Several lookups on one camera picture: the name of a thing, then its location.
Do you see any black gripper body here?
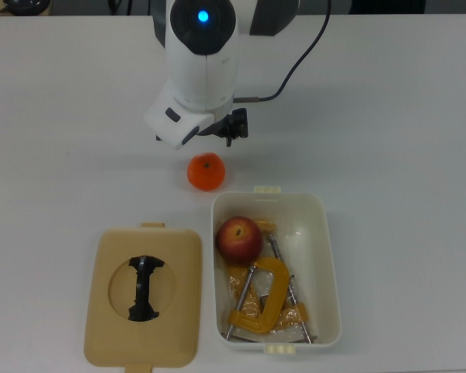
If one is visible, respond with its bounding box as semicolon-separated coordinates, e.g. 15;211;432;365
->
196;114;229;138

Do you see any red apple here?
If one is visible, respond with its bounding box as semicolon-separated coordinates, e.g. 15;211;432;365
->
215;215;264;266

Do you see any white plastic container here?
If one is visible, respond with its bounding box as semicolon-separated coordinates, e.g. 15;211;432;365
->
210;185;342;355

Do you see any beige container lid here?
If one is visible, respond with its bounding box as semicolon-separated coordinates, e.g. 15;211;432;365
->
83;221;203;373

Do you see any orange tangerine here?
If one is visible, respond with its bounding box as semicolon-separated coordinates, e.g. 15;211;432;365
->
186;152;226;192

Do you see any large yellow C-clamp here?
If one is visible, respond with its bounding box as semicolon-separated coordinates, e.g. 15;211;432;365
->
225;256;295;340

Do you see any small yellow C-clamp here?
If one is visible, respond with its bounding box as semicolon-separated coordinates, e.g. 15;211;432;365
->
254;218;320;345

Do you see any black round object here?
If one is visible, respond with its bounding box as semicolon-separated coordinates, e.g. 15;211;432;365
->
2;0;52;16

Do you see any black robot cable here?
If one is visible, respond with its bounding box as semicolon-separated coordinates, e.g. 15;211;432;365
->
232;0;332;104

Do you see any black lid handle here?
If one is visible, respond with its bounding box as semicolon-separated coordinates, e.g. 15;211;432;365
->
127;254;165;322

